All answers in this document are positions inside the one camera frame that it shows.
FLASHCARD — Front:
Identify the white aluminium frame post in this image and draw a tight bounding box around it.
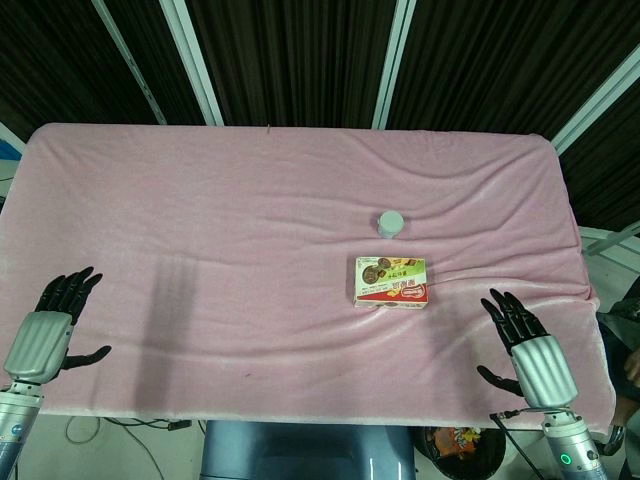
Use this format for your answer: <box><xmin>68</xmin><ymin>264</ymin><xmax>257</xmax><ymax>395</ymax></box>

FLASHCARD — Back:
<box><xmin>552</xmin><ymin>74</ymin><xmax>640</xmax><ymax>156</ymax></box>
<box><xmin>370</xmin><ymin>0</ymin><xmax>418</xmax><ymax>131</ymax></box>
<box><xmin>91</xmin><ymin>0</ymin><xmax>168</xmax><ymax>126</ymax></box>
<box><xmin>159</xmin><ymin>0</ymin><xmax>225</xmax><ymax>127</ymax></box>

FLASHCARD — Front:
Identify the black cable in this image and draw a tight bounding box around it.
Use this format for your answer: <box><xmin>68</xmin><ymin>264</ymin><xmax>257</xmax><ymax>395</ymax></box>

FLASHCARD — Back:
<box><xmin>489</xmin><ymin>407</ymin><xmax>571</xmax><ymax>480</ymax></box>

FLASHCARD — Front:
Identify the pink fleece table cloth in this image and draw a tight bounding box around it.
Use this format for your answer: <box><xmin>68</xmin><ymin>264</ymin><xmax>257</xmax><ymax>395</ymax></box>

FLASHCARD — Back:
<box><xmin>0</xmin><ymin>122</ymin><xmax>616</xmax><ymax>431</ymax></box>

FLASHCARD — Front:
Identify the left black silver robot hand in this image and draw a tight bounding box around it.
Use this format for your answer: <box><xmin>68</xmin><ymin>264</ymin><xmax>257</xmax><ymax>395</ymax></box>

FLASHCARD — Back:
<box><xmin>2</xmin><ymin>266</ymin><xmax>112</xmax><ymax>386</ymax></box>

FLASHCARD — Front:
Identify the small white round jar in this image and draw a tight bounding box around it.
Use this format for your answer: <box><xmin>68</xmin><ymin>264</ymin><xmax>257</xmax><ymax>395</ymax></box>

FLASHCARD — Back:
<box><xmin>376</xmin><ymin>210</ymin><xmax>406</xmax><ymax>240</ymax></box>

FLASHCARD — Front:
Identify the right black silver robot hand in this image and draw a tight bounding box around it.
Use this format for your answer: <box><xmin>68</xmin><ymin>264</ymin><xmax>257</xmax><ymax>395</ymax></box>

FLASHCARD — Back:
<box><xmin>476</xmin><ymin>288</ymin><xmax>579</xmax><ymax>410</ymax></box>

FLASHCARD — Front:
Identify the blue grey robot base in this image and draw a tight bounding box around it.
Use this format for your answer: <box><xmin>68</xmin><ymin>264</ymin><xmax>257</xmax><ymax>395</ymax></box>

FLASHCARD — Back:
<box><xmin>198</xmin><ymin>419</ymin><xmax>417</xmax><ymax>480</ymax></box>

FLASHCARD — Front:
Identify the black bin with snack wrappers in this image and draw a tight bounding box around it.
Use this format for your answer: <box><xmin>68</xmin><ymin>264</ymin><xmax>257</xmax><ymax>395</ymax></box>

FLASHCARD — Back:
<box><xmin>424</xmin><ymin>425</ymin><xmax>509</xmax><ymax>480</ymax></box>

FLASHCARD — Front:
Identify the snack box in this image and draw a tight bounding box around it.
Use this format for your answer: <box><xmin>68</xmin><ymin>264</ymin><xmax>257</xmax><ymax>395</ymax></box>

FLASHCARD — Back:
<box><xmin>352</xmin><ymin>255</ymin><xmax>432</xmax><ymax>310</ymax></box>

